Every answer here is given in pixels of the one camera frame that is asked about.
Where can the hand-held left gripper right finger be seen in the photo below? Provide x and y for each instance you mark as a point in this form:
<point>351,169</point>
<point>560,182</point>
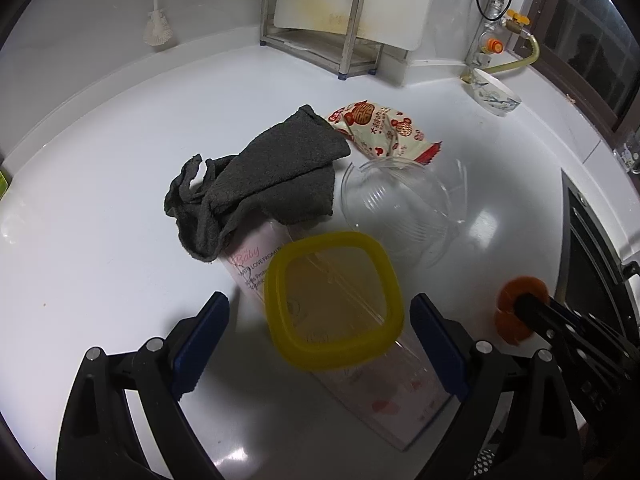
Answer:
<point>440,347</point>

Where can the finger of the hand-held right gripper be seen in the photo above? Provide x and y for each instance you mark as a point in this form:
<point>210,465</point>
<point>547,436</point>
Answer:
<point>575,317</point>
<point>565,340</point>

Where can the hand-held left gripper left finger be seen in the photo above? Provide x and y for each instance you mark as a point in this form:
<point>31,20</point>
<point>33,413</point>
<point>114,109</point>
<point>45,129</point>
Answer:
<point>200,345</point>

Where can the orange peel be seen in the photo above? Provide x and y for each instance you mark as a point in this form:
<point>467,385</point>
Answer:
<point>507,305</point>

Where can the pink white box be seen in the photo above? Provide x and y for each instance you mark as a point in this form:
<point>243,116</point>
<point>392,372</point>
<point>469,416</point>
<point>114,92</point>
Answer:
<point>390,402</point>

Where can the yellow lidded plastic container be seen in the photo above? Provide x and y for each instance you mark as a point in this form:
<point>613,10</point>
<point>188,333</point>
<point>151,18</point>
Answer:
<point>280,320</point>

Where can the grey perforated trash bin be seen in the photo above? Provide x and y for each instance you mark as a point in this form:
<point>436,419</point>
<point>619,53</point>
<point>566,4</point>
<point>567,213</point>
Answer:
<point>484,465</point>

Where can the clear glass bowl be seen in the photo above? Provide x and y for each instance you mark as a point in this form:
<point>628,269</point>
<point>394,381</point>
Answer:
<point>395,210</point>

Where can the dark grey cloth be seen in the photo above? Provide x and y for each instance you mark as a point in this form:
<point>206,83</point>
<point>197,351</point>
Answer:
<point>280,170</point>

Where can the red patterned snack wrapper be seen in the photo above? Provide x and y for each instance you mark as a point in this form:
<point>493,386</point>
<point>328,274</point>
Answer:
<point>380,125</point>

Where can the black kitchen sink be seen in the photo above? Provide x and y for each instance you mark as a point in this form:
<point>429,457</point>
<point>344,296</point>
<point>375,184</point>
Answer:
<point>585,260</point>

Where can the clear glass mug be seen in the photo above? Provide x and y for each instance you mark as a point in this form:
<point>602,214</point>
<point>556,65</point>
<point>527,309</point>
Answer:
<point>631,155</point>

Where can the white patterned ceramic bowl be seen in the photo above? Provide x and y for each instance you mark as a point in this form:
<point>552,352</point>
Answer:
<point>495,95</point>

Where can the metal gas pipe with valves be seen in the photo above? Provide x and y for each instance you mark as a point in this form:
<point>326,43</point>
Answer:
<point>492,35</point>

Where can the steel cutting board rack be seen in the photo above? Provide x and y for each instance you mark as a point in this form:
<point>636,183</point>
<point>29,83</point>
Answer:
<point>350,55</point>

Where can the blue white bottle brush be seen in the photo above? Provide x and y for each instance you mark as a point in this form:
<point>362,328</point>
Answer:
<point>157,25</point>

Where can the white cutting board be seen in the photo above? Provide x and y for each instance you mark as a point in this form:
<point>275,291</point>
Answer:
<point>390,0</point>

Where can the dark window frame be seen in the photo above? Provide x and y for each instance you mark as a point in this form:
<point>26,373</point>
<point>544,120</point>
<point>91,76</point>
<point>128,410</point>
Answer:
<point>575,35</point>

